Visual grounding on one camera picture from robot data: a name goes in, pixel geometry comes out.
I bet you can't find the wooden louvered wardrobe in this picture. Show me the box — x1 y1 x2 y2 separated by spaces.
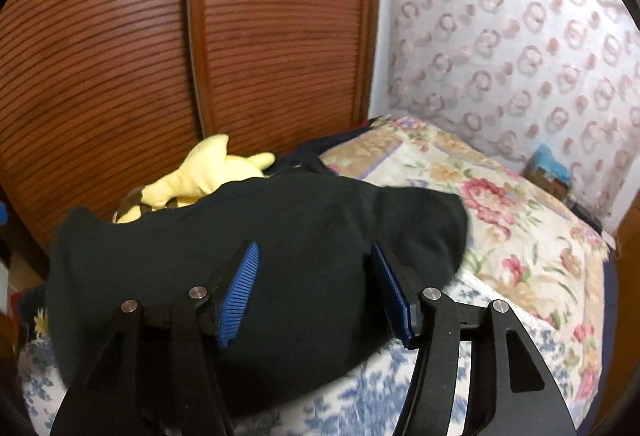
1 0 378 250

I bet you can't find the wooden sideboard cabinet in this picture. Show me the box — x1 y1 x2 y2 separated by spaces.
596 195 639 423

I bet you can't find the navy folded garment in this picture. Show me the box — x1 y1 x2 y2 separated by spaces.
264 119 374 176

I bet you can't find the yellow plush toy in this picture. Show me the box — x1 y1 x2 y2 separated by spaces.
112 134 276 224

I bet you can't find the circle patterned sheer curtain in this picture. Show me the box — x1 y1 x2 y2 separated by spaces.
386 0 639 220

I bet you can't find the blue item in box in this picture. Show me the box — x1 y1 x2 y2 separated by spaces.
523 144 572 201

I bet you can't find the blue floral white quilt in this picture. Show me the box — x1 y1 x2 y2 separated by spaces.
18 271 574 435

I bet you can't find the floral pink bedspread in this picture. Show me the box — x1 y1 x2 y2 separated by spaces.
321 115 608 424

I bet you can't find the black printed t-shirt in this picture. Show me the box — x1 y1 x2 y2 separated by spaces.
46 169 469 418

